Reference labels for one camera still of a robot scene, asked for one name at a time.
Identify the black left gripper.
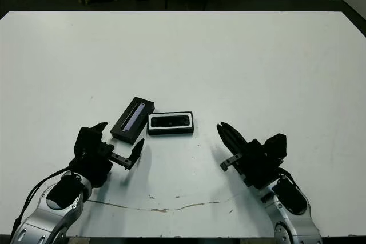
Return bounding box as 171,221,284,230
67,122,146,189

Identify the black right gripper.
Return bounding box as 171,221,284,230
216,122,284,190

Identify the black box lid with stripe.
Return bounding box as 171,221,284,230
110,96,156,146

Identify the small black phone device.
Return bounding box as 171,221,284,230
150,114,192,129

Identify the black box base white insert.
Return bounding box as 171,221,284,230
146,111,196,136

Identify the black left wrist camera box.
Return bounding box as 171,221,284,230
73,126,104,158

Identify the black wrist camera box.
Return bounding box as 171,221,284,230
73,126,104,158
263,133,288,161

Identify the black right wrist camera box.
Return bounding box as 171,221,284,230
263,133,288,161

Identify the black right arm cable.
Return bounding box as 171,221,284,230
274,166,303,195

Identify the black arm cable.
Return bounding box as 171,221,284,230
10,168,74,229
274,166,303,195

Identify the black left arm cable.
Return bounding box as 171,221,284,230
10,168,74,229

